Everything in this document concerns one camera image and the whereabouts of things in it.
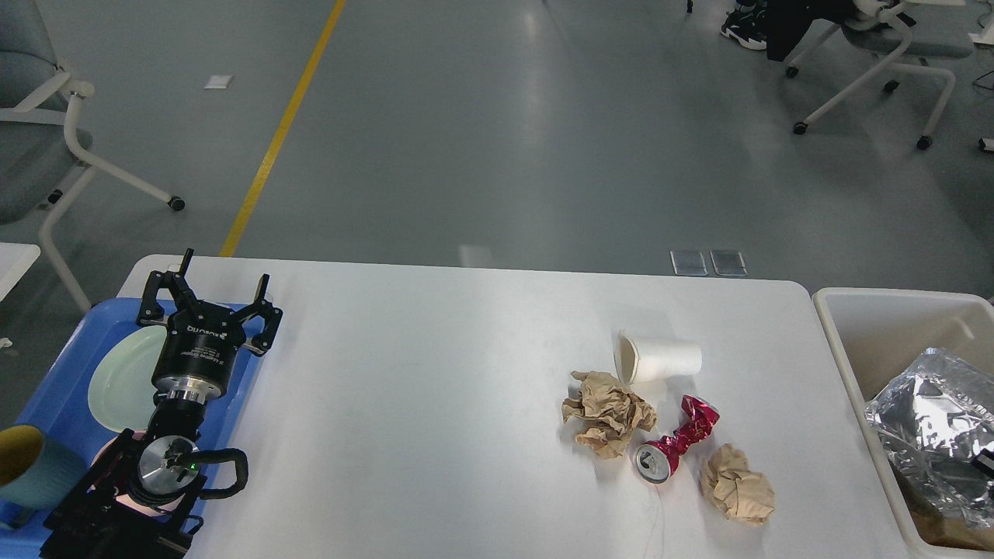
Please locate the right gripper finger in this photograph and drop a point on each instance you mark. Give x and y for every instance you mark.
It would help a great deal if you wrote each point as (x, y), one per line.
(984, 462)

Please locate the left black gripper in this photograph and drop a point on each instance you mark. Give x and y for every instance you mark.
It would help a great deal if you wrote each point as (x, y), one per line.
(198, 353)

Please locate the crushed clear plastic bottle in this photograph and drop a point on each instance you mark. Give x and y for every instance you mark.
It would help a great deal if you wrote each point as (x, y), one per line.
(933, 420)

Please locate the brown paper bag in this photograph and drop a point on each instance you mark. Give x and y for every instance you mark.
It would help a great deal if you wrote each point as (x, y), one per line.
(938, 530)

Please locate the mint green plate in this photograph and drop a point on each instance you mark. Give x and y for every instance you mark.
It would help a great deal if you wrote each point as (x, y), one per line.
(121, 394)

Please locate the pink mug dark inside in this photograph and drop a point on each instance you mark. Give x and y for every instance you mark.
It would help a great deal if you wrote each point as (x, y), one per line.
(124, 499)

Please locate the teal mug yellow inside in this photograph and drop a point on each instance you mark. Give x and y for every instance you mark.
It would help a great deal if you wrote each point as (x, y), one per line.
(37, 473)

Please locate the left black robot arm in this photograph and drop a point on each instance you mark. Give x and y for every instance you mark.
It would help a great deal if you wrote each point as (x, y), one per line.
(137, 497)

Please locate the white waste bin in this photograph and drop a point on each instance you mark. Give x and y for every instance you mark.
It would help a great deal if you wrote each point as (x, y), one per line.
(874, 334)

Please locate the blue plastic tray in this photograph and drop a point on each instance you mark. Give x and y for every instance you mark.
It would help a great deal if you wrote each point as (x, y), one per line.
(60, 405)

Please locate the white side table edge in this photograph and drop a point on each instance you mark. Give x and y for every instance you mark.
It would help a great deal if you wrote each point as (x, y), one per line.
(16, 260)

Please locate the grey office chair left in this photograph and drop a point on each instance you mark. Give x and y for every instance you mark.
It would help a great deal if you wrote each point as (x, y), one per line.
(44, 155)

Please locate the grey office chair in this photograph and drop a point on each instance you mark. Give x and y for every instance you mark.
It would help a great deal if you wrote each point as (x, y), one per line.
(883, 29)
(44, 155)

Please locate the small crumpled brown paper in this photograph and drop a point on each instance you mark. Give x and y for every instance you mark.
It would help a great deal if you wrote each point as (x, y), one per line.
(741, 494)

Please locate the crushed red can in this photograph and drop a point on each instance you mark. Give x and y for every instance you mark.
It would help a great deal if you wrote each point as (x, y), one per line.
(656, 461)

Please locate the white paper cup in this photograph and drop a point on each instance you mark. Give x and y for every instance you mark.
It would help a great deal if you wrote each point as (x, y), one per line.
(645, 359)

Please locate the crumpled brown paper ball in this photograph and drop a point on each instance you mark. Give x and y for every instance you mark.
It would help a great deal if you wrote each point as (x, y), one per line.
(610, 411)

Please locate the grey office chair right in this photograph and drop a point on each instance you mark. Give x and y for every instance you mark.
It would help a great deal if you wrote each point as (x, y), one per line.
(883, 29)

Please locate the black jacket on chair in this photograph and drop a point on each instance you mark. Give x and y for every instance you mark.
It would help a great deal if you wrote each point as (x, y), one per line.
(787, 22)

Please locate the person in dark trousers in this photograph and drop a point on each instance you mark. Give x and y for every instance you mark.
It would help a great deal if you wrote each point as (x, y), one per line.
(743, 25)

